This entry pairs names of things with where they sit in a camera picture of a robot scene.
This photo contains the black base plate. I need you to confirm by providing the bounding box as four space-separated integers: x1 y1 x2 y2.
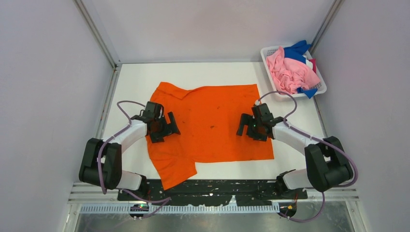
132 179 308 206

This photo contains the blue t-shirt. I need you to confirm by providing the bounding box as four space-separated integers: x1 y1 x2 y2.
284 40 318 99

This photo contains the white slotted cable duct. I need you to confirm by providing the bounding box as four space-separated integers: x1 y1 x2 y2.
80 203 279 214

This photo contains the orange t-shirt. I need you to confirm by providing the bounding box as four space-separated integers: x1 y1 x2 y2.
147 82 274 190

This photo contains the pink t-shirt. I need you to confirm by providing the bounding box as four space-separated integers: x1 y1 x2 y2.
265 46 321 94

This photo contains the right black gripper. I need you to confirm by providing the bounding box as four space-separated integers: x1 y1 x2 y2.
237 113 268 143

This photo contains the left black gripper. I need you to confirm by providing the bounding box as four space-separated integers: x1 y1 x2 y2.
150 112 179 144

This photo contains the aluminium frame rail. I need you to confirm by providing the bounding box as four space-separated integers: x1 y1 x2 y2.
73 0 121 69

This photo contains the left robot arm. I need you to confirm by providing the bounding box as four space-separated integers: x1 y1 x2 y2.
79 101 180 200

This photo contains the red garment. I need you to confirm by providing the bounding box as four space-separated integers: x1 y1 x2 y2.
307 58 317 73

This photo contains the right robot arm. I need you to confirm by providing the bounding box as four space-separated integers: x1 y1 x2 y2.
236 103 357 199

